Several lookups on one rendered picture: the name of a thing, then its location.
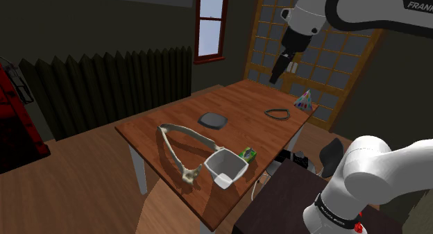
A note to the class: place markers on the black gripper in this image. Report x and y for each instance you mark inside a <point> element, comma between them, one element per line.
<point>296,39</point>

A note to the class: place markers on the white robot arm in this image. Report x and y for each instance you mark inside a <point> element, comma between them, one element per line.
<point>367,165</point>

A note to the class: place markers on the colourful dotted party hat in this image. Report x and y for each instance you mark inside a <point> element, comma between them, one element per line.
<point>303,102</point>

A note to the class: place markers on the brown wooden table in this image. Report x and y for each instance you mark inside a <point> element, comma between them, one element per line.
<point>243,101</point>

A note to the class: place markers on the wooden lattice screen door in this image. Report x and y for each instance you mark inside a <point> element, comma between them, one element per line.
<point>338,64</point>

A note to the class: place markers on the red framed window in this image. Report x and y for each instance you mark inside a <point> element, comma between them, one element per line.
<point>209,23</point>

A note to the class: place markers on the dark grey square plate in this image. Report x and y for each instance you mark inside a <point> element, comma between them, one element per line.
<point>212,120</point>

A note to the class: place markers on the small green box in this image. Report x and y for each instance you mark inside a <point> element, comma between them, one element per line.
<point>247,153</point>

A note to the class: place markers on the black office chair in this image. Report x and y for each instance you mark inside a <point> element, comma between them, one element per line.
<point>331,155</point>

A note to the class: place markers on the white square bowl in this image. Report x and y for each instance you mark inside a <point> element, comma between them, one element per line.
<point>233,165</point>

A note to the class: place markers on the dark robot stand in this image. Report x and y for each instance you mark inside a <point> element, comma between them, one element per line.
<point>287,199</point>

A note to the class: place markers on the pale wishbone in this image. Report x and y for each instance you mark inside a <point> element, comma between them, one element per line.
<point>176,152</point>

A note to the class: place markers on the dark ribbed radiator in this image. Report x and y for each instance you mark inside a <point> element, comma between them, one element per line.
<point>101,87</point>

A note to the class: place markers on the red and black cabinet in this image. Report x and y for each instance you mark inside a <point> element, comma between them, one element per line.
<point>17,131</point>

